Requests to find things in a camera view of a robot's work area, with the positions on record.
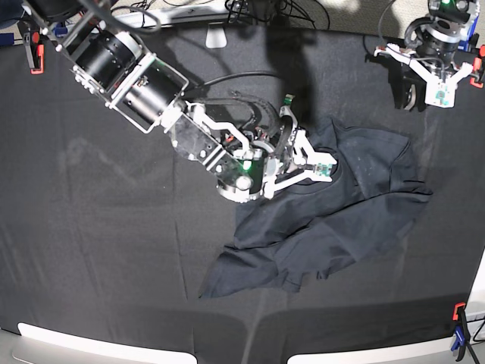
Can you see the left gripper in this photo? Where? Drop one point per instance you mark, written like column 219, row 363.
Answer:
column 407, row 87

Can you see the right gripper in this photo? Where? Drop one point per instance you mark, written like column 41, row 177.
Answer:
column 265, row 164

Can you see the dark grey t-shirt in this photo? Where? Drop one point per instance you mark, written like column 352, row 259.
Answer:
column 371, row 203

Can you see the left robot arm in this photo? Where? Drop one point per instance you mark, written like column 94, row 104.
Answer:
column 439, row 51

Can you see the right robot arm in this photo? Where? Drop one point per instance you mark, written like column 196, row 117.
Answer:
column 247, row 144

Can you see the red clamp far right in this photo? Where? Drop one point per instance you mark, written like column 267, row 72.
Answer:
column 477, row 76

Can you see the red blue clamp near right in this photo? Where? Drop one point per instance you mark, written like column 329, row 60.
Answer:
column 462, row 342

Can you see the red black clamp far left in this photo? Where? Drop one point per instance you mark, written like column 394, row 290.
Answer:
column 35, row 52

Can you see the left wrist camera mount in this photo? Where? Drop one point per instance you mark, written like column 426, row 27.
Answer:
column 440, row 81

